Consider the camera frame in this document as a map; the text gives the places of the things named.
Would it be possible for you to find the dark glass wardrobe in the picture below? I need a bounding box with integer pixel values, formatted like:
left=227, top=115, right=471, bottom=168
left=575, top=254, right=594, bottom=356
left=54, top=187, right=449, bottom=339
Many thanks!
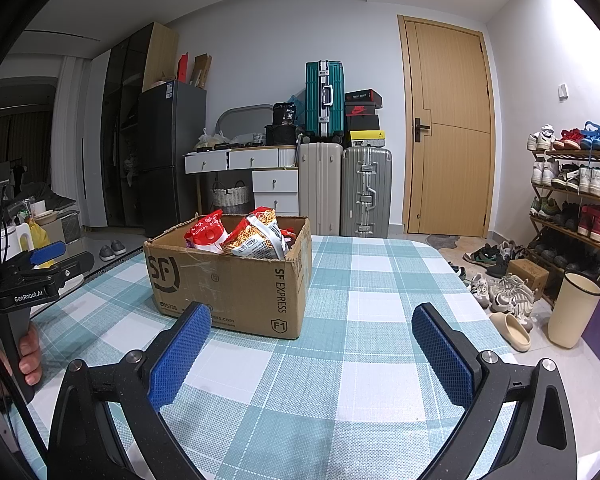
left=102, top=22, right=181, bottom=231

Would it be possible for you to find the yellow plastic bag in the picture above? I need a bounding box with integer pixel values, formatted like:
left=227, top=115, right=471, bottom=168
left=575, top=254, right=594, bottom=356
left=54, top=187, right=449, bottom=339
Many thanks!
left=27, top=220, right=51, bottom=253

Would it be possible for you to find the person's left hand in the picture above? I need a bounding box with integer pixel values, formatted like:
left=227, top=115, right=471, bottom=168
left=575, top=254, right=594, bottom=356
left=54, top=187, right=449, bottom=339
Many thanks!
left=0, top=322, right=43, bottom=397

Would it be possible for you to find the beige suitcase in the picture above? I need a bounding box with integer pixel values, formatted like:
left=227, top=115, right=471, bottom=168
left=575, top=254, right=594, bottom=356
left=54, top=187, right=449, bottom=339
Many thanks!
left=297, top=142, right=345, bottom=237

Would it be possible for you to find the grey mesh bin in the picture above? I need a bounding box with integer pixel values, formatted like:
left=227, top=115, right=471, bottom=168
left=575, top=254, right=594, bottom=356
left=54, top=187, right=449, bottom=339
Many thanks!
left=60, top=212, right=83, bottom=243

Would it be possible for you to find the white curtain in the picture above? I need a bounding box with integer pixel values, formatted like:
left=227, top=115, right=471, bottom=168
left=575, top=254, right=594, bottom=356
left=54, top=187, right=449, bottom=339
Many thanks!
left=50, top=55, right=106, bottom=231

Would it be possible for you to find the flat cardboard package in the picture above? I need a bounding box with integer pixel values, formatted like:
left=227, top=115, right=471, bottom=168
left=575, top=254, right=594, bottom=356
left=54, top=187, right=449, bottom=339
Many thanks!
left=192, top=53, right=213, bottom=88

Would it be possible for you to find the black refrigerator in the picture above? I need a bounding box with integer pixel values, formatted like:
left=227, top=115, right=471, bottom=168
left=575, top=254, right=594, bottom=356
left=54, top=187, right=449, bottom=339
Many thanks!
left=137, top=80, right=208, bottom=238

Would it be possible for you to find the knotted plastic bag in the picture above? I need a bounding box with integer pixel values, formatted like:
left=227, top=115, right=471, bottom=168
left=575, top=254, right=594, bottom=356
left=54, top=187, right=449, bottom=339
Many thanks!
left=195, top=129, right=231, bottom=152

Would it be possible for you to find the black printed bag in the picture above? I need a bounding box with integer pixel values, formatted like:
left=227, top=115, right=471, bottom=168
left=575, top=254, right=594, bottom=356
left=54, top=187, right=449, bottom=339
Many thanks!
left=272, top=102, right=298, bottom=127

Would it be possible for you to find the teal suitcase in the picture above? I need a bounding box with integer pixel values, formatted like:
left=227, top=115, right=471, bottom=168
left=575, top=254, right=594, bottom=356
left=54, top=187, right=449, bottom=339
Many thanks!
left=305, top=60, right=347, bottom=143

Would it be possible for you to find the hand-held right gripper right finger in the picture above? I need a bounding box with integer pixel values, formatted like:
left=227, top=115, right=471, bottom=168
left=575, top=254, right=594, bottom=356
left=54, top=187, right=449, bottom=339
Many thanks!
left=411, top=302, right=578, bottom=480

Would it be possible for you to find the black storage box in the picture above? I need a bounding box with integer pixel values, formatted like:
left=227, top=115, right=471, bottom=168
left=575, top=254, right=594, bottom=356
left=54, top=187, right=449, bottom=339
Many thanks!
left=265, top=124, right=298, bottom=147

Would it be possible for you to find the beige slide sandal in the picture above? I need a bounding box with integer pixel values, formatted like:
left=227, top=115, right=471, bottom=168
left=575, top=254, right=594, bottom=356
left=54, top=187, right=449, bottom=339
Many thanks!
left=489, top=311, right=532, bottom=353

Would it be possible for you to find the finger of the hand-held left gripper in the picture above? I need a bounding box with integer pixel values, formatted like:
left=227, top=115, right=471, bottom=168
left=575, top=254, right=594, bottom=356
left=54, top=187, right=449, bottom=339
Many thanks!
left=0, top=241, right=67, bottom=281
left=35, top=252, right=96, bottom=285

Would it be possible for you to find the woven laundry basket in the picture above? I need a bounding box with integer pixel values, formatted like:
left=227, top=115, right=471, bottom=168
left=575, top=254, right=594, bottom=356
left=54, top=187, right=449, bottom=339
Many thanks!
left=211, top=180, right=253, bottom=216

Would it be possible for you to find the yellow black shoe box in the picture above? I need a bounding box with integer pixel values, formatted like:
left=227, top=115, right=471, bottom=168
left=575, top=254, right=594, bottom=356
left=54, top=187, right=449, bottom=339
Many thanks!
left=349, top=130, right=387, bottom=148

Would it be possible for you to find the plain black shoe box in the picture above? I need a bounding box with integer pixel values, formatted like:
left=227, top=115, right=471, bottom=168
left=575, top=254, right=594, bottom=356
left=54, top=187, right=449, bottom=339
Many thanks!
left=347, top=114, right=381, bottom=133

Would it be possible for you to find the black red-trim shoe box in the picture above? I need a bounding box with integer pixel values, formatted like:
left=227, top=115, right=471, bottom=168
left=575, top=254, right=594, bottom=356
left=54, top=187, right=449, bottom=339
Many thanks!
left=345, top=89, right=383, bottom=106

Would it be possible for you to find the small cardboard carton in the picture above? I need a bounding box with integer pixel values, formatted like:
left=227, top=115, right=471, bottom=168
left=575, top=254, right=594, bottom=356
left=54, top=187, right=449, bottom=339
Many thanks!
left=507, top=258, right=551, bottom=302

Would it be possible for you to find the grey floor mat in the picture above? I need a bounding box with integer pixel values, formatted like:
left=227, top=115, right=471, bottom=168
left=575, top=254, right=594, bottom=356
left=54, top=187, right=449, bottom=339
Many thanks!
left=425, top=234, right=461, bottom=251

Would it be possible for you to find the white drawer dresser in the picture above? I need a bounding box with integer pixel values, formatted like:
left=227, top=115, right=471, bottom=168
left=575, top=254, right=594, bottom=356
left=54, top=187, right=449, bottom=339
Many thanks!
left=183, top=146, right=301, bottom=216

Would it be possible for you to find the grey suitcase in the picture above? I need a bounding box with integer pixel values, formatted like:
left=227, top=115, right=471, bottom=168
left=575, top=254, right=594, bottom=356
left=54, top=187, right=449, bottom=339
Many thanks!
left=341, top=146, right=393, bottom=238

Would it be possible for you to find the pile of loose sneakers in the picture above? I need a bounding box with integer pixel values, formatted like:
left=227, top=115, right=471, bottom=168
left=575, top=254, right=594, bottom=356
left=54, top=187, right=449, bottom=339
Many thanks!
left=450, top=240, right=538, bottom=333

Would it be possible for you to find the grey arched mirror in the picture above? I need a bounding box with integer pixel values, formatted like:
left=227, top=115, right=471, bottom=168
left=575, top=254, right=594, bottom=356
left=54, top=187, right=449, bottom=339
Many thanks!
left=215, top=104, right=276, bottom=148

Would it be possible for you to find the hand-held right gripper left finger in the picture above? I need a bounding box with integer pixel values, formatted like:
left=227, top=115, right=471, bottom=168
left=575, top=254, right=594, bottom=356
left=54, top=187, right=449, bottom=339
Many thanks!
left=47, top=301, right=213, bottom=480

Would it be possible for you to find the brown cardboard box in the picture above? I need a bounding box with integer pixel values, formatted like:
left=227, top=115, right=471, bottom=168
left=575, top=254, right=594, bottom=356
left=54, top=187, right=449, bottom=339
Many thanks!
left=144, top=212, right=313, bottom=341

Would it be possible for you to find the red snack bag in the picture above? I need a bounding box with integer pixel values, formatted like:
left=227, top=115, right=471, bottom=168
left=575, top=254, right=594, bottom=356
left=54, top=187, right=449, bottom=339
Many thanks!
left=182, top=209, right=229, bottom=253

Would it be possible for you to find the white plastic jug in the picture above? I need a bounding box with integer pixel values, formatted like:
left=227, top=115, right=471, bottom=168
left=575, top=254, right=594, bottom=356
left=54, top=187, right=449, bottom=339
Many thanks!
left=12, top=222, right=35, bottom=261

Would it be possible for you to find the wooden door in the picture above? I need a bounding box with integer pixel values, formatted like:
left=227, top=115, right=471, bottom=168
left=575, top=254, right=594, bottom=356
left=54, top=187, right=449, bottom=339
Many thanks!
left=397, top=14, right=496, bottom=238

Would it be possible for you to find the cream waste bin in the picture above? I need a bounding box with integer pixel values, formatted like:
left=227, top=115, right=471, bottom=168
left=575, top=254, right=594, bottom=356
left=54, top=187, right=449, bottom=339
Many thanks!
left=547, top=271, right=600, bottom=350

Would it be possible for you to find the dark clothes pile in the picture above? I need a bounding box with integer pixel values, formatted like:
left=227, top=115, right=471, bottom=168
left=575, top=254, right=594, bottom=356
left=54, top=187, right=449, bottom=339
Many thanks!
left=30, top=182, right=78, bottom=213

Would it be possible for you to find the shelved assorted shoes collection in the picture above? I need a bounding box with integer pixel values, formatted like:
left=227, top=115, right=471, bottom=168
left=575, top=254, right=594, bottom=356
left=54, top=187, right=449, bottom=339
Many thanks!
left=526, top=120, right=600, bottom=281

